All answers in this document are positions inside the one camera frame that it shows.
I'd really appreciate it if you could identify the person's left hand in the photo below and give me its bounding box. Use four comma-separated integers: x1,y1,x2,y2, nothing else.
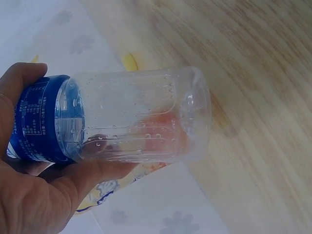
0,62,143,234

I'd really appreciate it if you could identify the clear bottle with blue label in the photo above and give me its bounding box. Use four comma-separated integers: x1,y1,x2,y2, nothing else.
6,65,212,169

